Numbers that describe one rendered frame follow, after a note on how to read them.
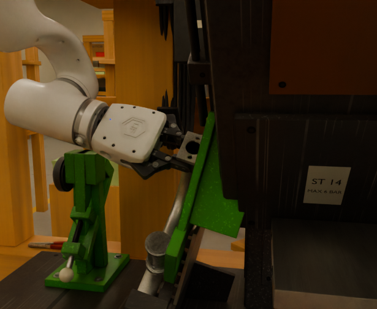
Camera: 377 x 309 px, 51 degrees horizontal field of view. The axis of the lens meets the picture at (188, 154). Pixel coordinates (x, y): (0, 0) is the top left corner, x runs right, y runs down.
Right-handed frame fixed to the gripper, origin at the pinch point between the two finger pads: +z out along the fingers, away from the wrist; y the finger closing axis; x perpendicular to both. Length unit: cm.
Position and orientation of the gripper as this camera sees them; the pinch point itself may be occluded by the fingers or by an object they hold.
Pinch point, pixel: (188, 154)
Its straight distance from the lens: 63.9
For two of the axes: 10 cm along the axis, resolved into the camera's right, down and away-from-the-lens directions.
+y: 3.2, -7.8, 5.3
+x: -0.5, 5.5, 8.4
